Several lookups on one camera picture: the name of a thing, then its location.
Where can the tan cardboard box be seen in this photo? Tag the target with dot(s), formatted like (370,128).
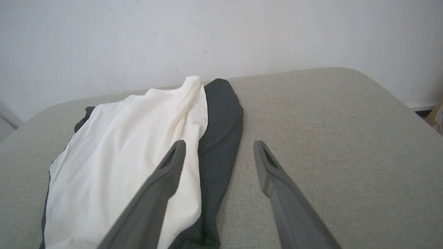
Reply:
(436,119)

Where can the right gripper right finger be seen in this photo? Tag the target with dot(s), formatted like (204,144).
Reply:
(294,218)

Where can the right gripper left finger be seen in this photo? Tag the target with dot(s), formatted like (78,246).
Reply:
(148,214)

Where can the black and white shirt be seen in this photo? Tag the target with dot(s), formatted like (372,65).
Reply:
(121,155)

